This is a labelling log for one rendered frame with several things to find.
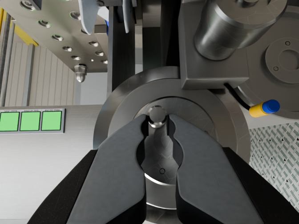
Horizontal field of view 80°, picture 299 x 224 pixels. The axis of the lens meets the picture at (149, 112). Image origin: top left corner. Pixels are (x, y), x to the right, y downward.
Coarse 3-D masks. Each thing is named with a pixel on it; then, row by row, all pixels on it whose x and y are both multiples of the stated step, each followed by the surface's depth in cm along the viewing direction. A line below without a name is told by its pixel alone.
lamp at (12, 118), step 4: (16, 112) 51; (4, 116) 50; (8, 116) 50; (12, 116) 50; (16, 116) 50; (0, 120) 50; (4, 120) 50; (8, 120) 50; (12, 120) 50; (16, 120) 50; (0, 124) 50; (4, 124) 50; (8, 124) 50; (12, 124) 50; (16, 124) 50; (0, 128) 50; (4, 128) 50; (8, 128) 50; (12, 128) 50; (16, 128) 50
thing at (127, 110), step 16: (160, 80) 17; (176, 80) 17; (128, 96) 17; (144, 96) 17; (160, 96) 17; (192, 96) 16; (208, 96) 16; (128, 112) 16; (208, 112) 16; (224, 112) 16; (112, 128) 16; (224, 128) 16; (224, 144) 16; (160, 192) 15
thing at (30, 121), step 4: (24, 112) 51; (28, 112) 51; (32, 112) 50; (36, 112) 50; (24, 116) 50; (28, 116) 50; (32, 116) 50; (36, 116) 50; (24, 120) 50; (28, 120) 50; (32, 120) 50; (36, 120) 50; (24, 124) 50; (28, 124) 50; (32, 124) 50; (36, 124) 50; (20, 128) 50; (24, 128) 50; (28, 128) 50; (32, 128) 50; (36, 128) 50
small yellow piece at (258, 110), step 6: (228, 84) 15; (234, 96) 14; (240, 102) 14; (264, 102) 12; (270, 102) 11; (276, 102) 11; (246, 108) 14; (252, 108) 13; (258, 108) 12; (264, 108) 12; (270, 108) 11; (276, 108) 11; (252, 114) 13; (258, 114) 13; (264, 114) 12
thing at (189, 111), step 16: (176, 96) 16; (144, 112) 15; (176, 112) 15; (192, 112) 15; (160, 128) 15; (208, 128) 15; (160, 144) 15; (144, 160) 15; (160, 160) 15; (160, 176) 14
